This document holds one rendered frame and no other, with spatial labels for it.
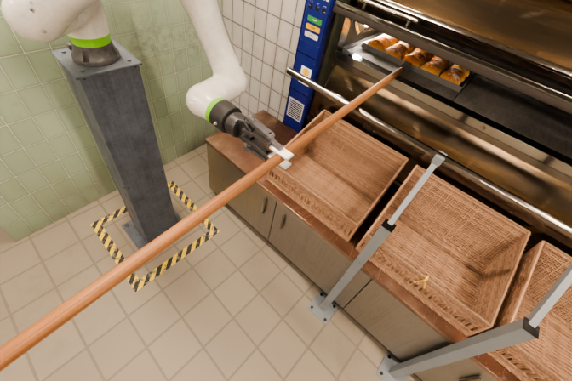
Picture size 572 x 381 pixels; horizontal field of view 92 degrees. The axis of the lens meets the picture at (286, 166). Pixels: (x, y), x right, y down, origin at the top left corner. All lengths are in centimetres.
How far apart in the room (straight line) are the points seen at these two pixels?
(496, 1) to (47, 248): 253
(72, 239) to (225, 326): 111
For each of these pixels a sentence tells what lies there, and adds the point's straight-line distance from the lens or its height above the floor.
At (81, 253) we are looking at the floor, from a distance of 215.
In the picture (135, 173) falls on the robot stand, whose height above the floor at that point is 67.
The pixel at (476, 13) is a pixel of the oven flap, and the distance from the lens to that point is 133.
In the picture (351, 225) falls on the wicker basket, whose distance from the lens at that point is 133.
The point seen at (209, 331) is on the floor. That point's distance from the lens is 180.
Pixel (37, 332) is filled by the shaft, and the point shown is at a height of 121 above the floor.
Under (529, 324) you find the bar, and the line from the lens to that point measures 120.
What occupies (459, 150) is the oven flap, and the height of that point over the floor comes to 102.
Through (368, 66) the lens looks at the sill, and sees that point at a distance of 150.
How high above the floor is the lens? 175
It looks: 46 degrees down
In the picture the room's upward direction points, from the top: 13 degrees clockwise
